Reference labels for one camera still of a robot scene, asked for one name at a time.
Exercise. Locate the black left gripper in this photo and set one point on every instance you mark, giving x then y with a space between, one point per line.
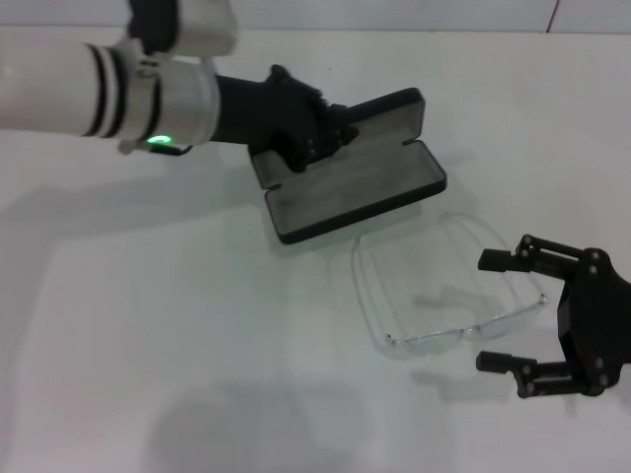
276 113

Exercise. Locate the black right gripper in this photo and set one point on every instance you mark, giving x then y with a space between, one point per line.
591 320

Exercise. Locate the clear rimless glasses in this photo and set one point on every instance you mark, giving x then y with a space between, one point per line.
434 336

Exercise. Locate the black glasses case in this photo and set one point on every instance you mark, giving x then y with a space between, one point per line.
355 187

